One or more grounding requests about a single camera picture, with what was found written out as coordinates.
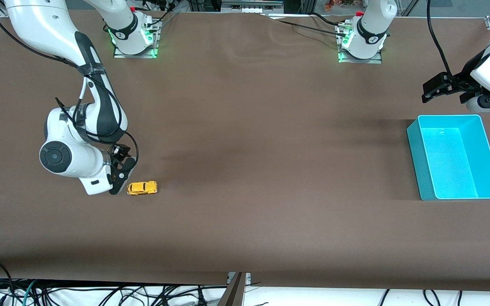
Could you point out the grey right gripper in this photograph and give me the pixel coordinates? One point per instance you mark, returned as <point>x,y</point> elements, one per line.
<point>118,153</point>

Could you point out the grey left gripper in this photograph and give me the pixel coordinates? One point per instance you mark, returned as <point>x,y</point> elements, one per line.
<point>463,80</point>

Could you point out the yellow toy beetle car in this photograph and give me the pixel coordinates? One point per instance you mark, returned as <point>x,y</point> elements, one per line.
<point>142,188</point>

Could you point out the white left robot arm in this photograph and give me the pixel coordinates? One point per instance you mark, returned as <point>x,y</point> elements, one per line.
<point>381,10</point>

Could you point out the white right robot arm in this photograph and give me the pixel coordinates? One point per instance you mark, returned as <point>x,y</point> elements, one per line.
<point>36,21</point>

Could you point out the cyan plastic bin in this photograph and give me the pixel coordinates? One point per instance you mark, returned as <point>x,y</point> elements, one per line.
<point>453,170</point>

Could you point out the brown table cover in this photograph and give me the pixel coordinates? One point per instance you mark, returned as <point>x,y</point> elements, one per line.
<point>245,170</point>

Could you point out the orange plastic item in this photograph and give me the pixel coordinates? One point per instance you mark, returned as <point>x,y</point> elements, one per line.
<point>329,4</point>

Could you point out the dark metal table leg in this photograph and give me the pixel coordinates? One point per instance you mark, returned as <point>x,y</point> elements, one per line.
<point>233,295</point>

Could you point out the grey power strip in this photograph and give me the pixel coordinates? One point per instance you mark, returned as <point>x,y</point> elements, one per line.
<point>251,5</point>

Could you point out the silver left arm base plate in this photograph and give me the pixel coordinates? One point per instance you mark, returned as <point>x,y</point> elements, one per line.
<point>362,60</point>

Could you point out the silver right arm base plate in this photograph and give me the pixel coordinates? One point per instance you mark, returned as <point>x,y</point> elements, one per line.
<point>136,54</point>

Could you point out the silver table bracket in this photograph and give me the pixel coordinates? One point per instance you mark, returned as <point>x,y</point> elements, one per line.
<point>248,278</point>

